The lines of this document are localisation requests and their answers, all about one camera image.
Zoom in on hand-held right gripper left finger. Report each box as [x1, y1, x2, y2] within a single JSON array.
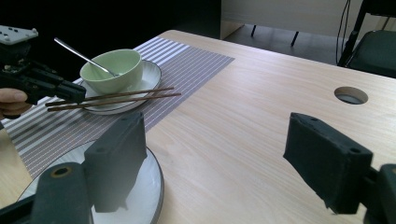
[[83, 111, 148, 214]]

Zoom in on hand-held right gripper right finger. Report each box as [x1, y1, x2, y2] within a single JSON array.
[[283, 112, 374, 215]]

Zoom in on small white ribbed plate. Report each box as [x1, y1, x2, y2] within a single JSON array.
[[77, 59, 163, 117]]

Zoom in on large white ribbed plate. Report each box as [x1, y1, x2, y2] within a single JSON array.
[[18, 141, 165, 224]]

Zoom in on black curtain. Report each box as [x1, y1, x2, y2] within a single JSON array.
[[0, 0, 223, 91]]

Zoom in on black folding chair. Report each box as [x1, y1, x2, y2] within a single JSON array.
[[336, 0, 396, 79]]

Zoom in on green bowl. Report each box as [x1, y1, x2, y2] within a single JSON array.
[[78, 48, 145, 95]]

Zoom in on black wall socket cable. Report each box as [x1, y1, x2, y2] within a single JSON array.
[[334, 0, 353, 65]]

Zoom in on metal spoon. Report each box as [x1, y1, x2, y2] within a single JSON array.
[[52, 36, 121, 78]]

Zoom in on grey striped placemat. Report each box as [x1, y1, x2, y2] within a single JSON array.
[[1, 36, 235, 180]]

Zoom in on brown wooden chopstick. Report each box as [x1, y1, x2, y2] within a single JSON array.
[[47, 91, 182, 113], [44, 86, 176, 107]]

